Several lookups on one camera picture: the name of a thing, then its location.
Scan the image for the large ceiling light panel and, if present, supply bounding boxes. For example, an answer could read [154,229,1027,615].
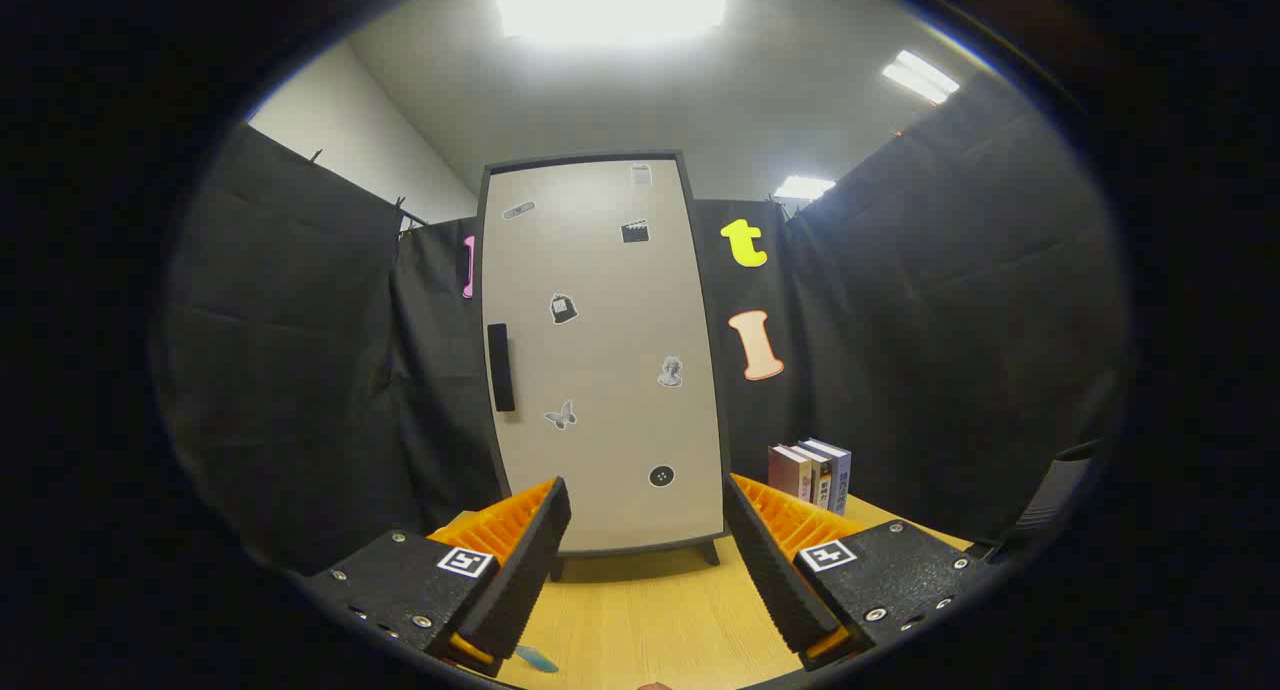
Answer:
[495,0,733,46]

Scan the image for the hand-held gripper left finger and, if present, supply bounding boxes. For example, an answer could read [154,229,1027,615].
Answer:
[305,476,573,678]

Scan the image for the black yellow spine book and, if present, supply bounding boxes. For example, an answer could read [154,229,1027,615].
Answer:
[790,442,833,511]

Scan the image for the black door handle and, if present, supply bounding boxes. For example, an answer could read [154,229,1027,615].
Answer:
[487,323,516,413]

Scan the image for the long ceiling light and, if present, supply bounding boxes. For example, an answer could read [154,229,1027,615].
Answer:
[882,50,961,106]

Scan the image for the dark grey cabinet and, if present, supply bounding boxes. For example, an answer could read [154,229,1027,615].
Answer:
[475,150,731,583]

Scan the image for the beige cabinet door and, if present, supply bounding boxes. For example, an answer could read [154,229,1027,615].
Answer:
[482,158,725,554]

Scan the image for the brown spine book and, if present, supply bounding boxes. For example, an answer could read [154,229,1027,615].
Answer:
[768,445,813,503]

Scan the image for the grey blue spine book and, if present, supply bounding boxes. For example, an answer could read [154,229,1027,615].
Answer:
[803,438,853,516]

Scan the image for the black backdrop cloth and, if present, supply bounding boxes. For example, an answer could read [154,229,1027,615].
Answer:
[160,70,1131,576]

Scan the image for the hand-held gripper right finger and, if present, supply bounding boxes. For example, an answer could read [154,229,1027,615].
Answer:
[722,473,991,673]

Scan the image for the black ribbed object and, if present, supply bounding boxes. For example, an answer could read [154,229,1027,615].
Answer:
[1015,440,1101,546]

